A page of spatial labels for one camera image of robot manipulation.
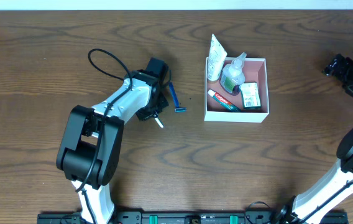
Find white Pantene lotion tube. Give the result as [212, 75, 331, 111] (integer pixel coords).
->
[207, 34, 227, 82]

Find red teal Colgate toothpaste tube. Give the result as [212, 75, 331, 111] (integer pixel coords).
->
[207, 89, 241, 113]

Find clear pump bottle purple liquid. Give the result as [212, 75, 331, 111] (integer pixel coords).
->
[220, 52, 247, 95]

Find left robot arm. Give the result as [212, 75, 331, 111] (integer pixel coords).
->
[56, 58, 169, 223]

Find green white soap box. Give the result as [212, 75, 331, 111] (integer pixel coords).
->
[240, 82, 261, 110]

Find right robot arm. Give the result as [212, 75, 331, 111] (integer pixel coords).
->
[270, 54, 353, 223]

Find green white toothbrush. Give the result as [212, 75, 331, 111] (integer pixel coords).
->
[154, 114, 164, 128]

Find blue disposable razor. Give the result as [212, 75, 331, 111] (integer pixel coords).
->
[168, 82, 186, 113]

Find cream box with pink interior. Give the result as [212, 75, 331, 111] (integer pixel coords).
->
[204, 58, 270, 123]

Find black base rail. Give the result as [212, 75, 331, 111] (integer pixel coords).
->
[36, 210, 349, 224]

